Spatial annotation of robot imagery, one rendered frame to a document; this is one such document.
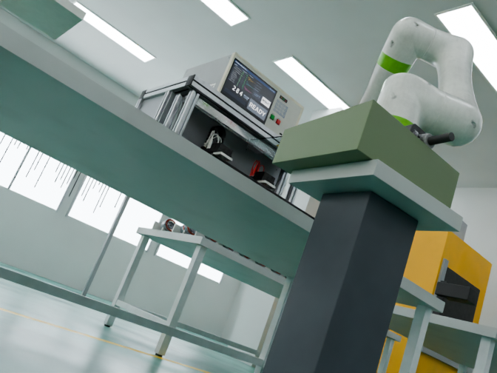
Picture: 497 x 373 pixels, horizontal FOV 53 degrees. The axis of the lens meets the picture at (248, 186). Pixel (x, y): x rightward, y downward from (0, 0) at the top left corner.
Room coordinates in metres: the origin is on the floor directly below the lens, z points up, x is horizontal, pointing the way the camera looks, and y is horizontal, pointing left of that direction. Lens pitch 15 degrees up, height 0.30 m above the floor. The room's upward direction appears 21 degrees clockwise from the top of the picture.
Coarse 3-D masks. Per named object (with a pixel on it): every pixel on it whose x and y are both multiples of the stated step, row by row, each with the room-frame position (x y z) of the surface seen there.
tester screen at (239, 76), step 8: (240, 64) 1.87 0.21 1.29; (232, 72) 1.86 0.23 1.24; (240, 72) 1.88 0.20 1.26; (248, 72) 1.90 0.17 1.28; (232, 80) 1.86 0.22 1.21; (240, 80) 1.89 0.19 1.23; (248, 80) 1.91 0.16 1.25; (256, 80) 1.93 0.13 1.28; (224, 88) 1.85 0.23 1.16; (240, 88) 1.89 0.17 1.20; (248, 88) 1.91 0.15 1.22; (256, 88) 1.93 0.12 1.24; (264, 88) 1.96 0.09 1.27; (240, 96) 1.90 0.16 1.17; (248, 96) 1.92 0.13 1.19; (264, 96) 1.96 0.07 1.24; (272, 96) 1.99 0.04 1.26; (240, 104) 1.91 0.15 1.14; (264, 120) 1.99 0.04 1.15
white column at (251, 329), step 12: (336, 108) 5.81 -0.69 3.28; (288, 180) 6.14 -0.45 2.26; (300, 192) 5.90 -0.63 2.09; (300, 204) 5.84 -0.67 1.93; (312, 204) 5.79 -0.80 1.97; (252, 288) 6.10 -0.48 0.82; (252, 300) 6.03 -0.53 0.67; (264, 300) 5.87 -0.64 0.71; (276, 300) 5.77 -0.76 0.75; (240, 312) 6.14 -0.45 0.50; (252, 312) 5.97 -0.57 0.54; (264, 312) 5.82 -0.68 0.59; (240, 324) 6.08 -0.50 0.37; (252, 324) 5.92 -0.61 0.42; (264, 324) 5.76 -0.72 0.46; (240, 336) 6.02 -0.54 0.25; (252, 336) 5.86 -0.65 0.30; (264, 336) 5.77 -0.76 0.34; (252, 348) 5.81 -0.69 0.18; (240, 360) 5.90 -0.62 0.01
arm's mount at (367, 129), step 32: (288, 128) 1.30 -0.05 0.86; (320, 128) 1.16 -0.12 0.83; (352, 128) 1.05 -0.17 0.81; (384, 128) 1.04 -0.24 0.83; (288, 160) 1.24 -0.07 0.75; (320, 160) 1.16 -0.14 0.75; (352, 160) 1.09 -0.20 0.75; (384, 160) 1.06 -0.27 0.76; (416, 160) 1.10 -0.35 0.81; (448, 192) 1.16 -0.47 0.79
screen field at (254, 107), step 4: (252, 100) 1.94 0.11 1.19; (248, 104) 1.93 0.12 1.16; (252, 104) 1.94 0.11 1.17; (256, 104) 1.95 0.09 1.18; (248, 108) 1.94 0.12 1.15; (252, 108) 1.95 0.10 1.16; (256, 108) 1.96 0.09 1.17; (260, 108) 1.97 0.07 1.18; (264, 108) 1.98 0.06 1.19; (256, 112) 1.96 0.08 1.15; (260, 112) 1.97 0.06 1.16; (264, 112) 1.98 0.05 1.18; (260, 116) 1.98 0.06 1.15; (264, 116) 1.99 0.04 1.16
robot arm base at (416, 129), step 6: (408, 126) 1.15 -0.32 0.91; (414, 126) 1.14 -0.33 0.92; (414, 132) 1.13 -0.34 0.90; (420, 132) 1.15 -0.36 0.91; (450, 132) 1.08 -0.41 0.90; (420, 138) 1.14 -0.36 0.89; (426, 138) 1.13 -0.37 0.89; (432, 138) 1.12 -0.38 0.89; (438, 138) 1.10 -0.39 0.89; (444, 138) 1.09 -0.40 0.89; (450, 138) 1.08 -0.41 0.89; (426, 144) 1.13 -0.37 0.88; (432, 144) 1.13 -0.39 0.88
